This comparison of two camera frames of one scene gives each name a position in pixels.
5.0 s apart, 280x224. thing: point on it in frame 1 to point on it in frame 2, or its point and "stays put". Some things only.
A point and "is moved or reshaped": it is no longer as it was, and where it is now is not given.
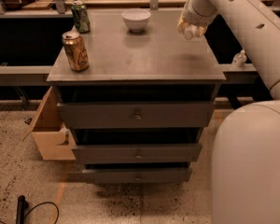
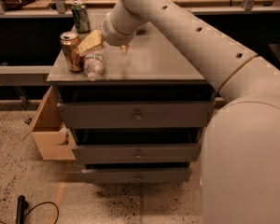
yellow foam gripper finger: (201, 31) to (124, 49)
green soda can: (80, 15) stays put
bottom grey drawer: (135, 175) stays put
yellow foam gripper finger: (182, 24) to (92, 40)
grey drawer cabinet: (141, 106) stays put
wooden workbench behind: (56, 1) stays put
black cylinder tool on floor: (21, 210) stays put
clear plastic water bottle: (192, 31) is moved or reshaped
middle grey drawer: (135, 154) stays put
